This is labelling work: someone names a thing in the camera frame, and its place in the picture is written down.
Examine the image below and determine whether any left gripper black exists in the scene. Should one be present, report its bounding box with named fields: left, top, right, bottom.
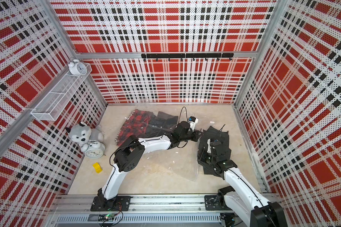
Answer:
left=179, top=129, right=204, bottom=142

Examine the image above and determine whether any grey pinstripe garment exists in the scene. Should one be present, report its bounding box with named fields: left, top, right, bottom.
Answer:
left=197, top=126, right=232, bottom=178

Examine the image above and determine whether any clear vacuum bag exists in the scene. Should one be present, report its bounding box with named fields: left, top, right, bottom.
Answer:
left=110, top=107, right=210, bottom=181

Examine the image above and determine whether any red black plaid shirt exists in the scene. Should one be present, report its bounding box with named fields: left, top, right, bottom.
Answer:
left=115, top=109, right=154, bottom=146

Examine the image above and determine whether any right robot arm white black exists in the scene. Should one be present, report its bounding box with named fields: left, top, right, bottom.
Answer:
left=199, top=139, right=288, bottom=227

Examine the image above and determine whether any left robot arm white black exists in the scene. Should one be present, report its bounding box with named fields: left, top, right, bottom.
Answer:
left=96, top=116, right=203, bottom=210

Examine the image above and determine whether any white alarm clock on table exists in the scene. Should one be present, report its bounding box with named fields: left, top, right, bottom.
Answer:
left=81, top=141, right=105, bottom=159

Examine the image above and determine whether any yellow small block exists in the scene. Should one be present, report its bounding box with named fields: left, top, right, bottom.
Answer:
left=93, top=162, right=102, bottom=173

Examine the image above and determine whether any husky plush toy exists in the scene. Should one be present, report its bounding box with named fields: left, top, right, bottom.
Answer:
left=65, top=122, right=104, bottom=146

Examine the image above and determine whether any white alarm clock on shelf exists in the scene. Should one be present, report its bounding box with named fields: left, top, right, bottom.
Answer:
left=68, top=59, right=87, bottom=76

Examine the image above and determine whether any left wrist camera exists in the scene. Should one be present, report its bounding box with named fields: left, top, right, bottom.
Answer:
left=188, top=116, right=199, bottom=131

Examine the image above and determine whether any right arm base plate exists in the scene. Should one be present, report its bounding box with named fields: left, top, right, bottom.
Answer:
left=204, top=194, right=244, bottom=211

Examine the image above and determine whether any black hook rail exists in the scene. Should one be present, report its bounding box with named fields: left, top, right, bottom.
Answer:
left=141, top=53, right=234, bottom=60

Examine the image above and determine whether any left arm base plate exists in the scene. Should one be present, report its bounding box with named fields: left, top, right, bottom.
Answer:
left=91, top=196, right=131, bottom=211

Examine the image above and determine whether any white wire shelf basket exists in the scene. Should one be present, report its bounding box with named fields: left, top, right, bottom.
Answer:
left=31, top=62, right=92, bottom=121

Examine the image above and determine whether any aluminium mounting rail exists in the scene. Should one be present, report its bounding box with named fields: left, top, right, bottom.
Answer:
left=50, top=194, right=221, bottom=214

